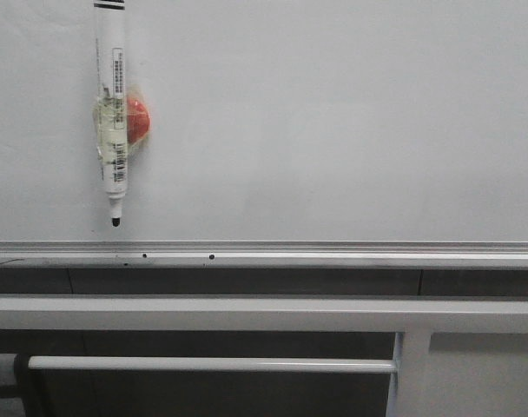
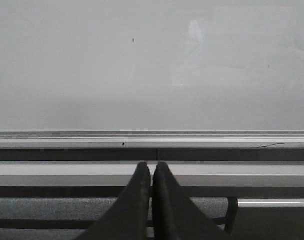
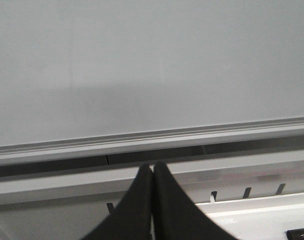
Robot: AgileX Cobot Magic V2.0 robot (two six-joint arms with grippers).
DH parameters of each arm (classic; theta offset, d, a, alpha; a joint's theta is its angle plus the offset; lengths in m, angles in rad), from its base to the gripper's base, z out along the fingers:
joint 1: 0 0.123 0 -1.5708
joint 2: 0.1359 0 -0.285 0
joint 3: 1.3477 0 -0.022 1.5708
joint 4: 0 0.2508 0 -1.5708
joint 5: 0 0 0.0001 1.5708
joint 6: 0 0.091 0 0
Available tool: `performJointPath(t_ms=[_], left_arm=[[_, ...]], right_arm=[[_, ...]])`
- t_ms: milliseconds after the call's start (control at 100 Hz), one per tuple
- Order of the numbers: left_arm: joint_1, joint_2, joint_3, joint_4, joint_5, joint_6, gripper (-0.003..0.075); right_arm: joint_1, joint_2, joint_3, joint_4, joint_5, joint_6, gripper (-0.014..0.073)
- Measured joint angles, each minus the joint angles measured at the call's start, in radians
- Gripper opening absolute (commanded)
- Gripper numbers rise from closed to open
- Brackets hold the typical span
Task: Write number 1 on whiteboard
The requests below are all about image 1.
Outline red round magnet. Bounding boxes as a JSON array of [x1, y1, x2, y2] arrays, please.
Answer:
[[126, 84, 151, 154]]

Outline white whiteboard marker pen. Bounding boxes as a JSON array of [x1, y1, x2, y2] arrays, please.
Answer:
[[93, 1, 129, 228]]

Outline white horizontal stand rod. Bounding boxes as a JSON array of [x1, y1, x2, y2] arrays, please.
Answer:
[[28, 355, 398, 374]]

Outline white metal stand frame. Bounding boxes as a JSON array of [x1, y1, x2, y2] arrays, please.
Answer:
[[0, 295, 528, 416]]

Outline aluminium whiteboard tray rail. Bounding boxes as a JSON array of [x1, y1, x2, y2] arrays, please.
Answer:
[[0, 241, 528, 269]]

